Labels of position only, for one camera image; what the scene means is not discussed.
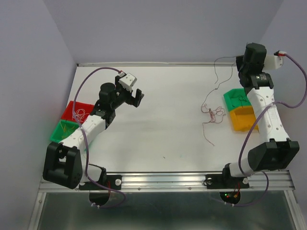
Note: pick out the green plastic bin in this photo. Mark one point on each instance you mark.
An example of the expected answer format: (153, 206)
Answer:
(235, 98)
(63, 130)

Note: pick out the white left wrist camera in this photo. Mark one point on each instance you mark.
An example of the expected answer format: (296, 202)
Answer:
(127, 81)

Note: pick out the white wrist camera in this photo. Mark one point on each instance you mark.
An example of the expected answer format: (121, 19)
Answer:
(274, 61)
(127, 81)

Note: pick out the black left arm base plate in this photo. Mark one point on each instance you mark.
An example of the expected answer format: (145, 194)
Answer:
(112, 181)

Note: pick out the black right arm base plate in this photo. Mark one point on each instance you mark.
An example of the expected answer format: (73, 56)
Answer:
(216, 180)

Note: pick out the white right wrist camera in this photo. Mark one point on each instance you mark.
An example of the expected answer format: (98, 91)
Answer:
(274, 61)

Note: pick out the aluminium table frame rail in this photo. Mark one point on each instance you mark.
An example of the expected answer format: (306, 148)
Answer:
(151, 171)

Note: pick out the yellow plastic bin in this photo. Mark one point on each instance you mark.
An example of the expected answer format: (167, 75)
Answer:
(242, 118)

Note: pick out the green plastic bin right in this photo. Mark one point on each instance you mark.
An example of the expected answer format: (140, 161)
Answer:
(235, 98)

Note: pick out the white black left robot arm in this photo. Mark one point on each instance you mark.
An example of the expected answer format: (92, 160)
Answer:
(63, 163)

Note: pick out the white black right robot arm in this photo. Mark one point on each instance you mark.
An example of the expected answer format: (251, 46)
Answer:
(276, 150)

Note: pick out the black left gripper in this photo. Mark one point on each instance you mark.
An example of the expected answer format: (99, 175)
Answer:
(134, 101)

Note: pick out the green plastic bin left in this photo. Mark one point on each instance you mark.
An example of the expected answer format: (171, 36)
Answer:
(63, 130)

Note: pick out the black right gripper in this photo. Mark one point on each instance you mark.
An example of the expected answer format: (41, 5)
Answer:
(240, 61)

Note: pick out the red plastic bin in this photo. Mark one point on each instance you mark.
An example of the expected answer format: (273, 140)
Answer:
(82, 110)

